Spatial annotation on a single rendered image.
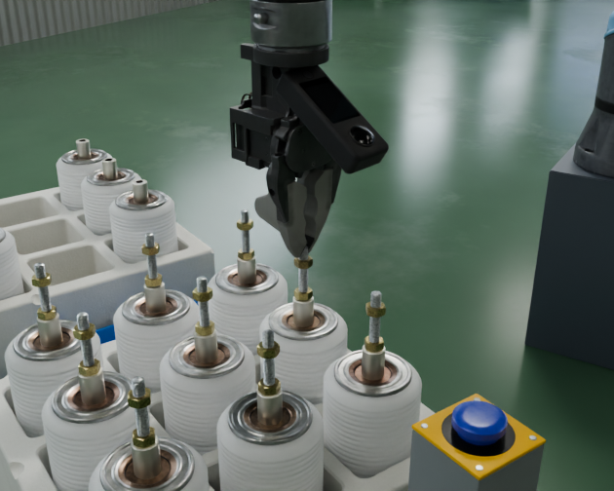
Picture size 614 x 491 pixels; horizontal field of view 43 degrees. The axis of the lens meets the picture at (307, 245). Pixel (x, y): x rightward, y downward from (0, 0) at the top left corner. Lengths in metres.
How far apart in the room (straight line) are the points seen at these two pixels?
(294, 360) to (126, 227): 0.43
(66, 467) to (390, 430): 0.30
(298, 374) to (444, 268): 0.74
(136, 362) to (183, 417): 0.11
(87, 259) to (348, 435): 0.61
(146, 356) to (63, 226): 0.51
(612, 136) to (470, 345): 0.39
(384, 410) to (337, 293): 0.70
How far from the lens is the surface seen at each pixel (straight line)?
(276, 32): 0.71
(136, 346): 0.86
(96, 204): 1.25
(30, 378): 0.83
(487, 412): 0.60
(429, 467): 0.61
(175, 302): 0.89
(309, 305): 0.82
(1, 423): 0.88
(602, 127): 1.19
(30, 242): 1.33
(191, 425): 0.79
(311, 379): 0.83
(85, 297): 1.11
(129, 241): 1.16
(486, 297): 1.44
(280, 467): 0.68
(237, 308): 0.90
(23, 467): 0.82
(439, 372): 1.22
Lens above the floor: 0.69
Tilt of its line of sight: 26 degrees down
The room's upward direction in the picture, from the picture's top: straight up
